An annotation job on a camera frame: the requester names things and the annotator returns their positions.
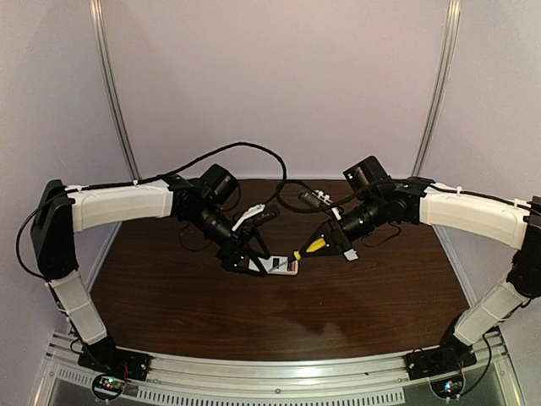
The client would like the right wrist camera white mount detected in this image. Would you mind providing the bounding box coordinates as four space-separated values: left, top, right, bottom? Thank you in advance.
298 189 342 220

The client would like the left black camera cable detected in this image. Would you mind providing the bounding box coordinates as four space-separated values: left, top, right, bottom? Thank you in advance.
160 141 288 187

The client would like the left circuit board with leds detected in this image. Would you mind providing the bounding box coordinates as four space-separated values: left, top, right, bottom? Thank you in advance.
90 374 127 402

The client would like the circuit board with leds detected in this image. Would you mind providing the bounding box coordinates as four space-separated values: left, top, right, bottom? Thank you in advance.
90 374 127 402
429 374 465 401

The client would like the yellow handled screwdriver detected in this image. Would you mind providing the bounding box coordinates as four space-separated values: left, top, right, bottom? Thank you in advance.
270 237 328 271

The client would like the right black camera cable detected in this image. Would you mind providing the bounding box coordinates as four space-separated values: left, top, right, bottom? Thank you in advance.
274 180 381 212

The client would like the left aluminium corner post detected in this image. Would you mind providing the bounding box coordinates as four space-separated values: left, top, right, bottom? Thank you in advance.
89 0 140 179

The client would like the aluminium corner post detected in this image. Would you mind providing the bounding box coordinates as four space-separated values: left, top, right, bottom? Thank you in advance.
89 0 140 179
412 0 462 176

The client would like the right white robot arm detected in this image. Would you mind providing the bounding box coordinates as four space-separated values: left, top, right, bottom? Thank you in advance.
293 156 540 349

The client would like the right circuit board with leds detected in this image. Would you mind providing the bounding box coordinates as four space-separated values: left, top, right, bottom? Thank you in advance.
429 374 465 401

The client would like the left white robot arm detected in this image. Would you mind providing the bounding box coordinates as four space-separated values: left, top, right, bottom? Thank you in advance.
27 164 271 346

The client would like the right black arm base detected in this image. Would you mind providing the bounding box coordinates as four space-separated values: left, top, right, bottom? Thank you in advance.
403 332 477 381

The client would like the aluminium front rail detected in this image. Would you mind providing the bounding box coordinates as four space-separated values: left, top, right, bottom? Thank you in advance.
30 332 525 405

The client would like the white remote control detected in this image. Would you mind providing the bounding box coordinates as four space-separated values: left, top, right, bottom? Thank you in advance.
260 255 298 276

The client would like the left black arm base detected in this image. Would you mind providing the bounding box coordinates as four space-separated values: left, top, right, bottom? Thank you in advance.
78 334 150 381

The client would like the right aluminium corner post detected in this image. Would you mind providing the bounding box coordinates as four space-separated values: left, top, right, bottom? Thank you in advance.
412 0 462 176

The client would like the white battery cover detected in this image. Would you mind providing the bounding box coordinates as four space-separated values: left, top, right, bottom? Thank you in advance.
343 249 358 261

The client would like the black camera cable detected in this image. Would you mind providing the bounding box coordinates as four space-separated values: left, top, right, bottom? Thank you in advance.
160 141 288 187
274 180 381 212

